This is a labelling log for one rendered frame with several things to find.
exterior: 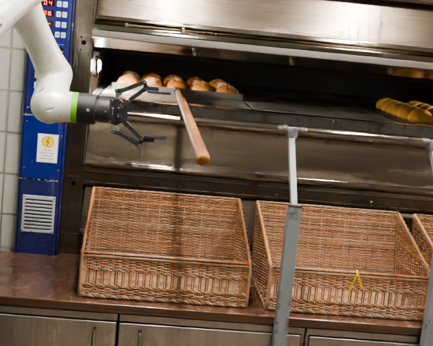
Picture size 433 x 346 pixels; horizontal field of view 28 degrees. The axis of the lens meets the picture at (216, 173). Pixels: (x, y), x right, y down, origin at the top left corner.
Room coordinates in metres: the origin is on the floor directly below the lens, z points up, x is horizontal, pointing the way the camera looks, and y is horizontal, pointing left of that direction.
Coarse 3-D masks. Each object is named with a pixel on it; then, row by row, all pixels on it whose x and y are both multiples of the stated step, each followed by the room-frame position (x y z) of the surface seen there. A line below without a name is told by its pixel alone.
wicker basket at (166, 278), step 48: (96, 192) 3.10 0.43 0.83; (144, 192) 3.12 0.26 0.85; (96, 240) 3.05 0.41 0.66; (144, 240) 3.08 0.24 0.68; (192, 240) 3.10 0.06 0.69; (240, 240) 2.99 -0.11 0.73; (96, 288) 2.65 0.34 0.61; (144, 288) 2.66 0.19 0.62; (192, 288) 2.68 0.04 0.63; (240, 288) 2.70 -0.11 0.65
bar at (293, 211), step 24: (144, 120) 2.79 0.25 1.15; (168, 120) 2.79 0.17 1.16; (216, 120) 2.81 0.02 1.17; (288, 144) 2.81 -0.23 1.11; (408, 144) 2.86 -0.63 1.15; (432, 144) 2.85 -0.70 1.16; (432, 168) 2.81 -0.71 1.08; (288, 216) 2.60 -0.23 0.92; (288, 240) 2.60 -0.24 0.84; (288, 264) 2.60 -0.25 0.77; (432, 264) 2.65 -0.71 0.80; (288, 288) 2.60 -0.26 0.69; (432, 288) 2.63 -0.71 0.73; (288, 312) 2.60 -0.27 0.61; (432, 312) 2.63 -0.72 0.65; (432, 336) 2.63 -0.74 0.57
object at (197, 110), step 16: (160, 112) 3.16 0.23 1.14; (176, 112) 3.17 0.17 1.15; (192, 112) 3.17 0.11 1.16; (208, 112) 3.17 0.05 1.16; (224, 112) 3.18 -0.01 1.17; (240, 112) 3.18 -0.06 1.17; (256, 112) 3.19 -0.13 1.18; (272, 112) 3.22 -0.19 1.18; (336, 128) 3.21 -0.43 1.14; (352, 128) 3.22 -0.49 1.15; (368, 128) 3.22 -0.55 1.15; (384, 128) 3.23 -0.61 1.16; (400, 128) 3.23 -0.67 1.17; (416, 128) 3.23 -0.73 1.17; (432, 128) 3.24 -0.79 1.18
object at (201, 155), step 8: (176, 96) 3.32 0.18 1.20; (184, 104) 2.85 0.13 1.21; (184, 112) 2.64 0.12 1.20; (184, 120) 2.49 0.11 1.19; (192, 120) 2.41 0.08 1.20; (192, 128) 2.22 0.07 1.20; (192, 136) 2.10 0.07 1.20; (200, 136) 2.10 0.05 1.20; (192, 144) 2.00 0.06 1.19; (200, 144) 1.94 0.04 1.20; (200, 152) 1.82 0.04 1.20; (200, 160) 1.81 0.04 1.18; (208, 160) 1.81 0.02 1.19
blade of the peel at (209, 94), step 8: (112, 88) 3.57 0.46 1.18; (136, 88) 3.58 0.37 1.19; (160, 88) 3.59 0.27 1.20; (168, 88) 3.60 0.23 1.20; (200, 96) 3.61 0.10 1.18; (208, 96) 3.61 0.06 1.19; (216, 96) 3.61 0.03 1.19; (224, 96) 3.62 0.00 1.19; (232, 96) 3.62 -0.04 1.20; (240, 96) 3.62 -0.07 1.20
